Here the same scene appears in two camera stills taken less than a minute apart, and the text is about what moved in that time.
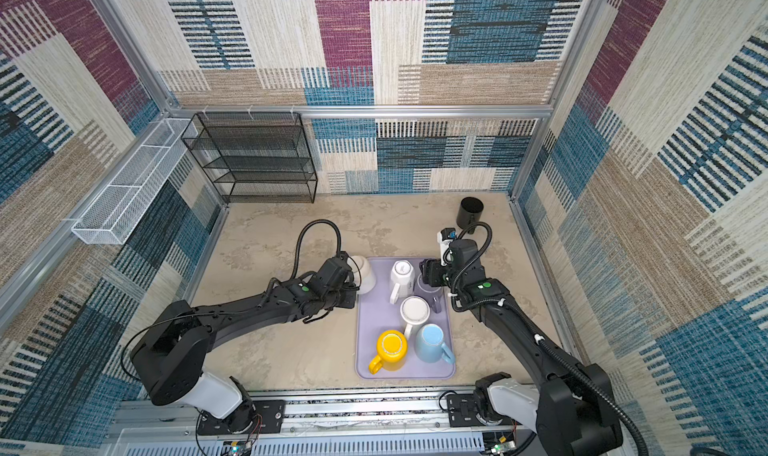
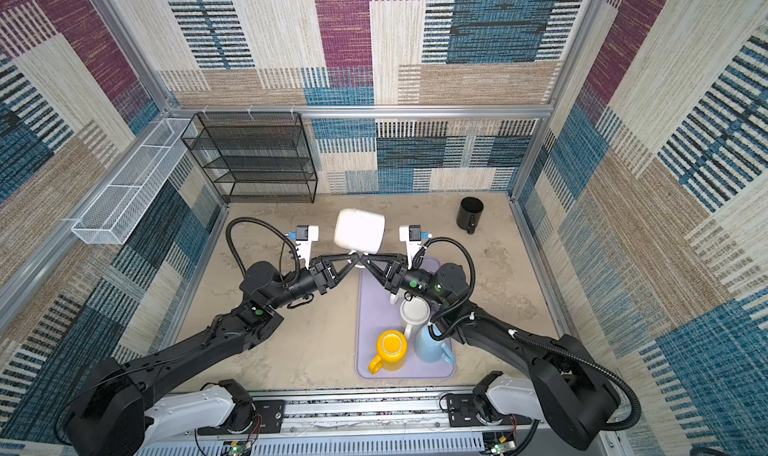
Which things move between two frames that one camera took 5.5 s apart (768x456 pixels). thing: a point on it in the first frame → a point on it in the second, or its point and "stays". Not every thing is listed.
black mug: x=469 y=212 stays
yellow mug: x=392 y=348 stays
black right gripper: x=430 y=271 → x=395 y=266
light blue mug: x=430 y=346 stays
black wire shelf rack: x=254 y=157 stays
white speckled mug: x=362 y=274 → x=359 y=230
